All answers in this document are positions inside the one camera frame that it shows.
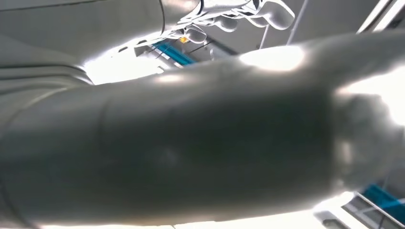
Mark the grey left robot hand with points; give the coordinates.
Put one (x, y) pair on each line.
(189, 142)

